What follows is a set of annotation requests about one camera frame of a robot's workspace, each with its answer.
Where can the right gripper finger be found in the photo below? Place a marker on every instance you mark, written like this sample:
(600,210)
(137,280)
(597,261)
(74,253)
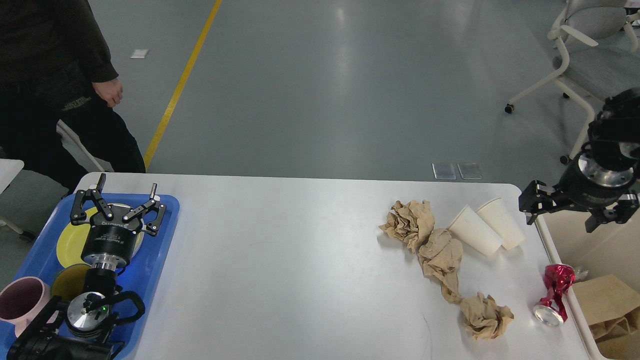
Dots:
(538,198)
(625,207)

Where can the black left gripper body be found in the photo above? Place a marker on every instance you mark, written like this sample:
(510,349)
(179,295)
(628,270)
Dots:
(110,240)

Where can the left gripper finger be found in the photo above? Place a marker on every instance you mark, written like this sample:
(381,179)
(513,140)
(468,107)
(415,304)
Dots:
(152,205)
(78,215)

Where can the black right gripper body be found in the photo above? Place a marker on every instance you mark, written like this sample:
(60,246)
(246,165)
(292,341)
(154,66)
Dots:
(590,185)

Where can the yellow plastic plate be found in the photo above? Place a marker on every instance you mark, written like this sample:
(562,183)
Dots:
(72,239)

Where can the dark green mug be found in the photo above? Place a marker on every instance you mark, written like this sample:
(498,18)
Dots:
(69,283)

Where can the pink ribbed mug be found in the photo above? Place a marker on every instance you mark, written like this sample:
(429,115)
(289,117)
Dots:
(22,300)

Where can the brown paper bag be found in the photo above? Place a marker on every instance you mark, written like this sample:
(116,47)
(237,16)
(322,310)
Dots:
(619,340)
(610,307)

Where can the crushed red soda can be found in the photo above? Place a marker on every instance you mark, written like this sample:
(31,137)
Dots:
(550,309)

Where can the aluminium foil sheet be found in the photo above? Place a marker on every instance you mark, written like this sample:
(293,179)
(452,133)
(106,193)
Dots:
(580,273)

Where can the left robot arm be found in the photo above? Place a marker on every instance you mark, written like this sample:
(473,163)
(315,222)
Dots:
(81,327)

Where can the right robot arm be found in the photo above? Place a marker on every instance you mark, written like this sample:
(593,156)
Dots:
(613,137)

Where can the white cup behind gripper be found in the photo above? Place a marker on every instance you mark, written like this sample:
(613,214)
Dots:
(496,214)

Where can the beige plastic bin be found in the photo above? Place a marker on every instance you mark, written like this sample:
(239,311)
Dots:
(612,249)

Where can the white paper cup lying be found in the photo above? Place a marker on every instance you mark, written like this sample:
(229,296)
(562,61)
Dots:
(470,228)

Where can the right floor socket plate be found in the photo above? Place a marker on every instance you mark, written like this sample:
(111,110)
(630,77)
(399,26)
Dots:
(470,170)

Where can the floor socket plate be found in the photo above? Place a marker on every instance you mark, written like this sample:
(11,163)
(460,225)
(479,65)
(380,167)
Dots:
(470,170)
(444,171)

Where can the white side table corner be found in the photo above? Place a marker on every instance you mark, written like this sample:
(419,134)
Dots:
(9,169)

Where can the left floor socket plate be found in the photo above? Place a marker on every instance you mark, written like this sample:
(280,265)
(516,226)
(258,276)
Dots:
(444,171)

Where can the crumpled brown paper right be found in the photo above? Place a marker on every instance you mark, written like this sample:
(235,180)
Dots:
(440,258)

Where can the crumpled brown paper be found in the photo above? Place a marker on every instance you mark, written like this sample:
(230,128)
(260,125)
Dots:
(440,258)
(483,318)
(412,223)

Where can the crumpled brown paper top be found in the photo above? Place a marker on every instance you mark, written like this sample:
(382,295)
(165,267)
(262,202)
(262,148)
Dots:
(412,223)

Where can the crumpled brown paper left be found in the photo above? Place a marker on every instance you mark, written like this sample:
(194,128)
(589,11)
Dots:
(483,318)

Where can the person in dark clothes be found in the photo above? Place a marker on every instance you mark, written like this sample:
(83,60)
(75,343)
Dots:
(55,65)

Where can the grey office chair right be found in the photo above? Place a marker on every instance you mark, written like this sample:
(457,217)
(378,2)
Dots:
(598,52)

